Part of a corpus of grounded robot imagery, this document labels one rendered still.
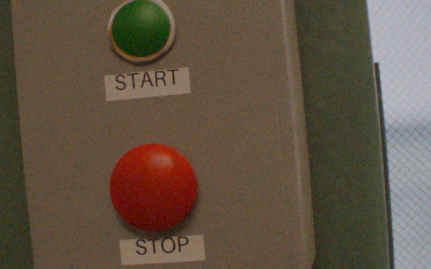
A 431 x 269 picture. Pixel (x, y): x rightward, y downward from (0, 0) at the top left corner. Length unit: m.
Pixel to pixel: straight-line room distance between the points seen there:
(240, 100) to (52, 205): 0.08
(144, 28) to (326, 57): 0.09
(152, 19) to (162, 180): 0.06
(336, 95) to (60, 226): 0.12
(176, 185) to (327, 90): 0.09
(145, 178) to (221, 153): 0.03
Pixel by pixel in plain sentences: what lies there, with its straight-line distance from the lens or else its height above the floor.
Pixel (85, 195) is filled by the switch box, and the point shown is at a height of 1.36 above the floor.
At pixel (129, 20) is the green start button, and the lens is 0.36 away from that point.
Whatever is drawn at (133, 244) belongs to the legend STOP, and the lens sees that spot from 0.37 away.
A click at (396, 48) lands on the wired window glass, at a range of 1.87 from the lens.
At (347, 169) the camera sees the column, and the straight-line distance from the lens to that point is 0.42.
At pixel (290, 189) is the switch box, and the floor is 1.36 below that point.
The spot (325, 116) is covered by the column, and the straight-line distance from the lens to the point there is 0.42.
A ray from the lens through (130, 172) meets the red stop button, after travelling 0.36.
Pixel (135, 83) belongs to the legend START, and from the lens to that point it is 0.37.
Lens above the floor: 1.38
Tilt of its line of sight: 3 degrees down
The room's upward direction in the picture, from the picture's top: 5 degrees counter-clockwise
